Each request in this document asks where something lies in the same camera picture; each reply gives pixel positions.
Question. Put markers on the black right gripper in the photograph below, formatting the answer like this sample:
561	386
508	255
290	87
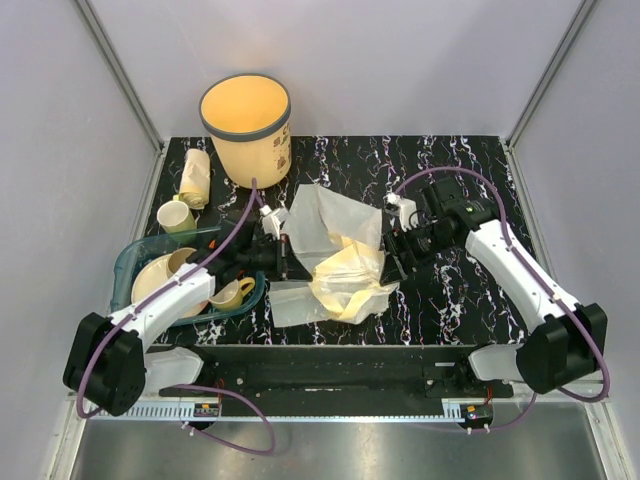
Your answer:
396	242

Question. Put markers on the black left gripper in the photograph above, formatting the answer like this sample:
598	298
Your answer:
287	265

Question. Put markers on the detached white trash bag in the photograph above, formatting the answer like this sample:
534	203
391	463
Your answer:
338	241

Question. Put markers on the white trash bag roll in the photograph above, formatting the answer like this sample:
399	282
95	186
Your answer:
194	188

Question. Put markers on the yellow trash bin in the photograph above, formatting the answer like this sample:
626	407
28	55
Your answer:
248	119

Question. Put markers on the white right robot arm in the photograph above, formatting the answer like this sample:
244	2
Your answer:
565	339

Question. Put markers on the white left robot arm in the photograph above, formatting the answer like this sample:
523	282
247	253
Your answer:
110	363

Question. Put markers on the yellow white mug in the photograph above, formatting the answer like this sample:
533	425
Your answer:
233	294

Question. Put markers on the beige ceramic cup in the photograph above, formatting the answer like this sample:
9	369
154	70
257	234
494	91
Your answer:
177	259

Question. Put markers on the light green mug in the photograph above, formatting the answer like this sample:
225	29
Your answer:
175	217

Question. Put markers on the cream pink floral plate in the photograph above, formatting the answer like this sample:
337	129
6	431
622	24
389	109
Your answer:
149	279

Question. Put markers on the clear blue plastic tub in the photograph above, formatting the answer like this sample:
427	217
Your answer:
150	254

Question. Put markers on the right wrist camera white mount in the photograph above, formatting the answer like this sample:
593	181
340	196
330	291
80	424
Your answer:
402	208

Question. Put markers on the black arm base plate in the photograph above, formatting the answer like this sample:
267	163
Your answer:
432	371

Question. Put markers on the aluminium front rail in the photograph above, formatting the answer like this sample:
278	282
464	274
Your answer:
201	402

